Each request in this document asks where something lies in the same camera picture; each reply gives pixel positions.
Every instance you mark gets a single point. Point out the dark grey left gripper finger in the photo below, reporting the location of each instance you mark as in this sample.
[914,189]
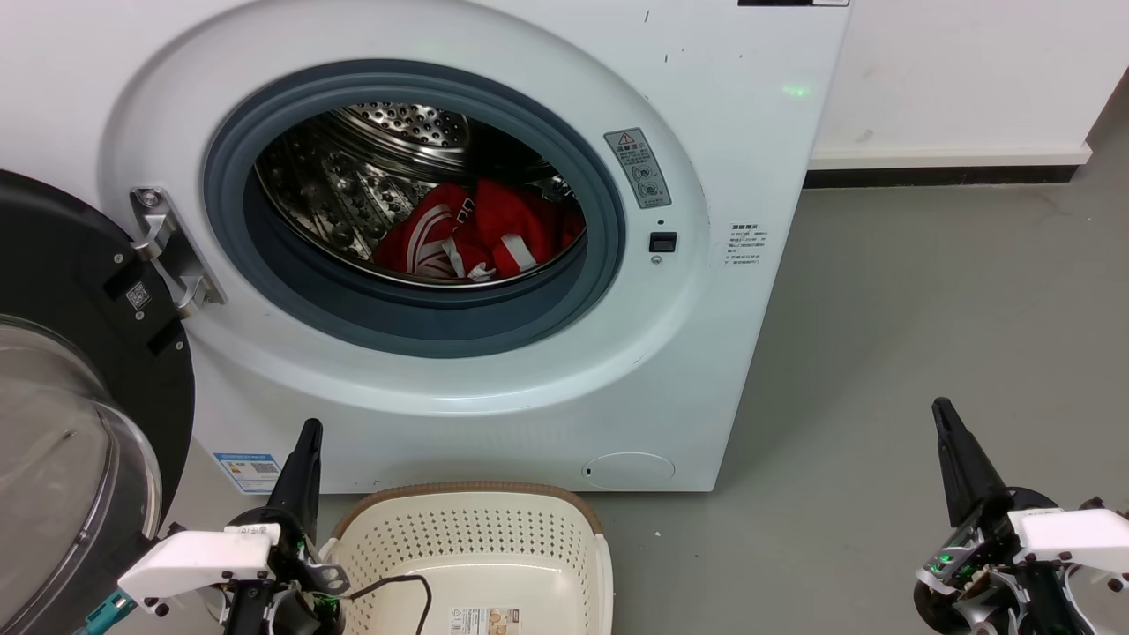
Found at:
[302,485]

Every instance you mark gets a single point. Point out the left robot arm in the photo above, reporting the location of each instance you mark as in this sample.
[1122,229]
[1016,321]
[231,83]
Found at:
[108,616]

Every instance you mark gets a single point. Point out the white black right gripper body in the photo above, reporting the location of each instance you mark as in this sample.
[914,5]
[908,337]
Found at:
[1058,538]

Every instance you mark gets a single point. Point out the red and white garment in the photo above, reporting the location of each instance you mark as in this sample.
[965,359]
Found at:
[503,220]

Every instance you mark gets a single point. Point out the white front-load washing machine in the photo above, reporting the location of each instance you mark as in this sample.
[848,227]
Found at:
[706,370]

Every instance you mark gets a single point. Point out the cream perforated laundry basket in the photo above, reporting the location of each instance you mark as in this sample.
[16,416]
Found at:
[494,573]

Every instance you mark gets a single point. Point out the silver metal door hinge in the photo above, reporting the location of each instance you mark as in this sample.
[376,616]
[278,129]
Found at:
[176,256]

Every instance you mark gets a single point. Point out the grey warning sticker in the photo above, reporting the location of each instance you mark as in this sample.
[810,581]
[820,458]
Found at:
[639,168]

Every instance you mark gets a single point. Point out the black washer door with glass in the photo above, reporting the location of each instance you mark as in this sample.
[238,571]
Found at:
[88,282]

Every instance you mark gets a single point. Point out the black door latch slot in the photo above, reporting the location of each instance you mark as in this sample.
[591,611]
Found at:
[662,242]

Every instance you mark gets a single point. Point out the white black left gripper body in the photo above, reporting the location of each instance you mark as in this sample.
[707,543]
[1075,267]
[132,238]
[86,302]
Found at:
[198,560]

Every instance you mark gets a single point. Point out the grey rubber door gasket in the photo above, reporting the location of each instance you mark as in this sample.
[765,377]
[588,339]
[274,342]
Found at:
[397,324]

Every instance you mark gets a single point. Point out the stainless steel washing machine drum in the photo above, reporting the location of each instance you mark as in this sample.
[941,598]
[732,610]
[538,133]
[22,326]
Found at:
[353,176]

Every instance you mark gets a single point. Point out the round white filter cover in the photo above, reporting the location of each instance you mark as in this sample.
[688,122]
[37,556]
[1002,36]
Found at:
[628,471]

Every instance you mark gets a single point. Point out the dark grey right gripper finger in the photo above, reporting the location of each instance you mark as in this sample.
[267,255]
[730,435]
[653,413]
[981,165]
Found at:
[966,476]

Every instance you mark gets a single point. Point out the blue energy label sticker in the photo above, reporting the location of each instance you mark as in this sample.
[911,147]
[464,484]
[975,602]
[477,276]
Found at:
[249,473]

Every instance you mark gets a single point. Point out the small printed text label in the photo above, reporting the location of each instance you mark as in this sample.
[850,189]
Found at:
[746,244]

